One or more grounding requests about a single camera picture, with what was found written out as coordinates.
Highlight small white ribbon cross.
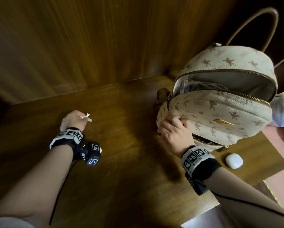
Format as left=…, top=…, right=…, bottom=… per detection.
left=80, top=113, right=93, bottom=123

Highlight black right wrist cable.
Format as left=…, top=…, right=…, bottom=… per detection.
left=211, top=191, right=284, bottom=215

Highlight person's white sleeve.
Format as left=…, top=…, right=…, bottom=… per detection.
left=0, top=217, right=28, bottom=228

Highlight person's left hand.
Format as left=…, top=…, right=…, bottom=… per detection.
left=60, top=110, right=89, bottom=132

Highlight white plastic bag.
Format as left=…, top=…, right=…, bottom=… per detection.
left=269, top=91, right=284, bottom=127

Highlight person's right hand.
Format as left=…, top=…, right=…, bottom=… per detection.
left=157, top=114, right=196, bottom=158

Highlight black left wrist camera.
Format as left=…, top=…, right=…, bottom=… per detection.
left=80, top=142, right=102, bottom=166

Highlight white earbuds case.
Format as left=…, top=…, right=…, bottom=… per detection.
left=225, top=153, right=244, bottom=169

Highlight large crinkled bag black contents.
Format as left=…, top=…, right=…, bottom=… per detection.
left=174, top=77, right=229, bottom=94

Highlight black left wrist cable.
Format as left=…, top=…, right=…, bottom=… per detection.
left=49, top=160, right=80, bottom=226

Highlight person's right forearm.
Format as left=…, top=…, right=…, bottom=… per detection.
left=203, top=166, right=284, bottom=228

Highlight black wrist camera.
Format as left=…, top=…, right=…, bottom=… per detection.
left=80, top=142, right=102, bottom=166
left=184, top=172, right=210, bottom=196

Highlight person's left forearm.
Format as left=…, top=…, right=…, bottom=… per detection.
left=0, top=144, right=74, bottom=228

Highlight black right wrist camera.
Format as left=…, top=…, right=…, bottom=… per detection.
left=184, top=172, right=210, bottom=196

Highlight beige horse-print backpack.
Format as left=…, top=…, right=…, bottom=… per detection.
left=156, top=7, right=279, bottom=152

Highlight left marker wristband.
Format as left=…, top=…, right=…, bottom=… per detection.
left=49, top=127, right=85, bottom=155

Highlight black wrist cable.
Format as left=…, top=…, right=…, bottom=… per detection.
left=49, top=160, right=80, bottom=226
left=211, top=191, right=284, bottom=215

